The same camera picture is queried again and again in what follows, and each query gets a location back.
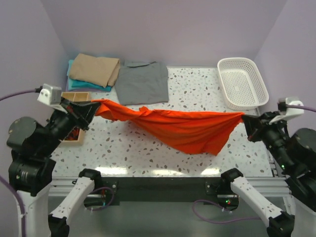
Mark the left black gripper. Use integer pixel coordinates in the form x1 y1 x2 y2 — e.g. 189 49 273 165
39 94 102 154

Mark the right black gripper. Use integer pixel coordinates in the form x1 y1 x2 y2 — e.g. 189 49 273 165
241 107 294 169

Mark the orange t-shirt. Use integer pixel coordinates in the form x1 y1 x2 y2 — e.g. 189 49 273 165
96 99 244 156

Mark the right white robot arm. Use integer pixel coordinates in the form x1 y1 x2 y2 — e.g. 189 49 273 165
220 112 316 237

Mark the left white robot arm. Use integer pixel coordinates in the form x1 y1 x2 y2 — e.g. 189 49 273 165
7 98 102 237

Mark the wooden compartment tray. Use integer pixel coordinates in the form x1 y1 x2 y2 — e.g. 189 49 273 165
59 92 91 147

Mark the red black patterned item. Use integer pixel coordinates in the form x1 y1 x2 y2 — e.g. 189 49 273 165
65 127 80 141

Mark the teal folded t-shirt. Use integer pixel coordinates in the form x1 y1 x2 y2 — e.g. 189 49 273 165
67 60 112 92

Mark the white plastic basket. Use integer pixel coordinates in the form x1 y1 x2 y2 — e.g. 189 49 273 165
217 57 269 111

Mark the beige folded t-shirt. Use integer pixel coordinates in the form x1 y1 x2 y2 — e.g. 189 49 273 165
69 53 120 87

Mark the grey folded t-shirt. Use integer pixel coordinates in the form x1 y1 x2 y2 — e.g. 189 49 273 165
115 60 169 106

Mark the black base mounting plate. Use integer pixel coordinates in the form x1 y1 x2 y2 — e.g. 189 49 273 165
84 177 239 210

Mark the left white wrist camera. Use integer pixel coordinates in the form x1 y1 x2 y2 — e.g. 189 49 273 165
37 84 62 106

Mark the aluminium rail frame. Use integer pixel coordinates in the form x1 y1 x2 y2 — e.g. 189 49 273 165
48 108 294 213

